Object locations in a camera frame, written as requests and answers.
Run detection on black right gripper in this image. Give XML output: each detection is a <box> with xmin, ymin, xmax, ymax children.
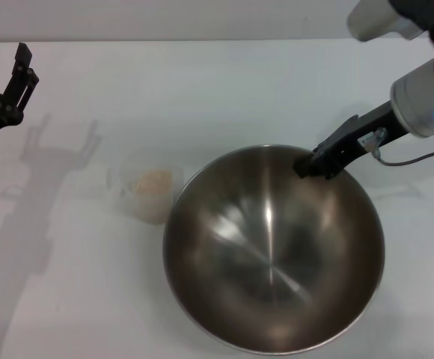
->
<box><xmin>293</xmin><ymin>99</ymin><xmax>409</xmax><ymax>182</ymax></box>

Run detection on stainless steel mixing bowl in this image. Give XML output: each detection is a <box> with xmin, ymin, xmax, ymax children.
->
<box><xmin>162</xmin><ymin>144</ymin><xmax>386</xmax><ymax>334</ymax></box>

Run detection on white rice grains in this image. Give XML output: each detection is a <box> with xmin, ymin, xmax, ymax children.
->
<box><xmin>130</xmin><ymin>168</ymin><xmax>175</xmax><ymax>196</ymax></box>

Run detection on clear plastic measuring cup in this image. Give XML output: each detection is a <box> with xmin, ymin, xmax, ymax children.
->
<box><xmin>106</xmin><ymin>149</ymin><xmax>185</xmax><ymax>226</ymax></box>

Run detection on grey right wrist cable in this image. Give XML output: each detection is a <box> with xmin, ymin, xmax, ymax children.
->
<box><xmin>361</xmin><ymin>127</ymin><xmax>434</xmax><ymax>166</ymax></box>

